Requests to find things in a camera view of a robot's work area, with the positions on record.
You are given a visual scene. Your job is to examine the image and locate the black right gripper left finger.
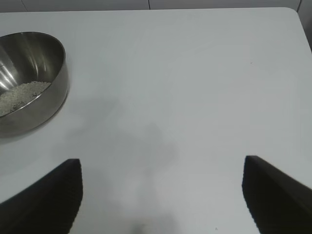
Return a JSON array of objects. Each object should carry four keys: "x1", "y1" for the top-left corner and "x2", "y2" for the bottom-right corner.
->
[{"x1": 0, "y1": 158, "x2": 84, "y2": 234}]

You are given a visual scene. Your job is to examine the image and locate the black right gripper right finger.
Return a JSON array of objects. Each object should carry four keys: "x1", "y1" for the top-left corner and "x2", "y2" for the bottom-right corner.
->
[{"x1": 241, "y1": 155, "x2": 312, "y2": 234}]

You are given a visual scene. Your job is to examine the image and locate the white uncooked rice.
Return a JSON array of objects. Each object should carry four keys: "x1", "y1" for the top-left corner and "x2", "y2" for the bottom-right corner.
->
[{"x1": 0, "y1": 80, "x2": 52, "y2": 117}]

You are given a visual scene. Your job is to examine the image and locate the stainless steel mixing bowl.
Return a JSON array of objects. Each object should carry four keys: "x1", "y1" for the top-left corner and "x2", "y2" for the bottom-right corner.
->
[{"x1": 0, "y1": 31, "x2": 71, "y2": 138}]

